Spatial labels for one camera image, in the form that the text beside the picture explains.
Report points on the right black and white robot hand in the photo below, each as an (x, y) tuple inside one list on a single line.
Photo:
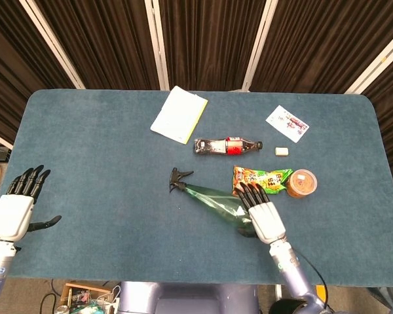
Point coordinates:
[(267, 220)]

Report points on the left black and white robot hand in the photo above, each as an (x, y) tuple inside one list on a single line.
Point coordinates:
[(11, 216)]

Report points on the green transparent spray bottle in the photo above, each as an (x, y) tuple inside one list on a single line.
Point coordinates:
[(209, 196)]

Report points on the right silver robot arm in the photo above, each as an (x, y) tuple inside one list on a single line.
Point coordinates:
[(291, 271)]

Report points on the cola bottle with red label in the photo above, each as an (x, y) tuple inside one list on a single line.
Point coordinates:
[(216, 146)]

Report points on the orange and green snack bag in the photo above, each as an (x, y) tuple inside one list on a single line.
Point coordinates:
[(268, 178)]

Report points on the orange lidded plastic cup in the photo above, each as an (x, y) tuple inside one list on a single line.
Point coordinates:
[(302, 183)]

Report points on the cream white eraser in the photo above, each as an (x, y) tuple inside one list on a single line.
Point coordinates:
[(281, 151)]

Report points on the black round bin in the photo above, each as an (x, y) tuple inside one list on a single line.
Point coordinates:
[(283, 307)]

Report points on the yellow floor object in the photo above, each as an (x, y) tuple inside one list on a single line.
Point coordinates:
[(321, 291)]

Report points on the white printed card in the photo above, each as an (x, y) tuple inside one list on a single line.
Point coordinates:
[(286, 122)]

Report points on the cardboard box of clutter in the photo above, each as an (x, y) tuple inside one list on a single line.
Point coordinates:
[(85, 299)]

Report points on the blue grey robot torso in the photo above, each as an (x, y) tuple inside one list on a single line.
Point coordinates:
[(183, 299)]

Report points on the white notepad with yellow cover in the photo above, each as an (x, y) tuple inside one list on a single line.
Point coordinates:
[(177, 114)]

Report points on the white partition frame post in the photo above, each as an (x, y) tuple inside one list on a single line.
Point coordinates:
[(0, 139), (52, 45), (380, 62), (260, 45), (157, 49)]

